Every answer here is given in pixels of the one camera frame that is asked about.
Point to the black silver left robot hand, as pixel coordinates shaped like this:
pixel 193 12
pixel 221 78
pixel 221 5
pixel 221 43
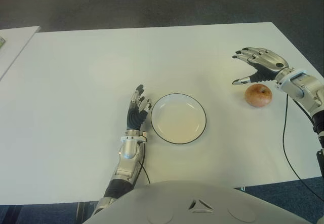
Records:
pixel 134 118

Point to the grey table leg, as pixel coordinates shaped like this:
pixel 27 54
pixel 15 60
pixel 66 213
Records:
pixel 81 212

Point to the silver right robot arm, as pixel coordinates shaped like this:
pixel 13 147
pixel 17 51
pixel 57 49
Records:
pixel 306 87

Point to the white side table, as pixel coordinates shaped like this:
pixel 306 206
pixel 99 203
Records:
pixel 15 46

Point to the small green packet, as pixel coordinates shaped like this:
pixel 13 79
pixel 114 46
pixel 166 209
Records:
pixel 2 42

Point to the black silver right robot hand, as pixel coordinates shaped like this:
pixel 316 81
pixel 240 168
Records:
pixel 268 61

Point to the grey robot torso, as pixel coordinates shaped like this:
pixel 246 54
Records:
pixel 197 206

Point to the red yellow apple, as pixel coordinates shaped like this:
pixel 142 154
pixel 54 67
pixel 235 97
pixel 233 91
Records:
pixel 258 96

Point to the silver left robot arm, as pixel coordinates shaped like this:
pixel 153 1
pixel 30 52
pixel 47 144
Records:
pixel 127 153

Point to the white plate black rim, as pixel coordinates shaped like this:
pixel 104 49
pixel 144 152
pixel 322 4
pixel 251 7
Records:
pixel 177 118

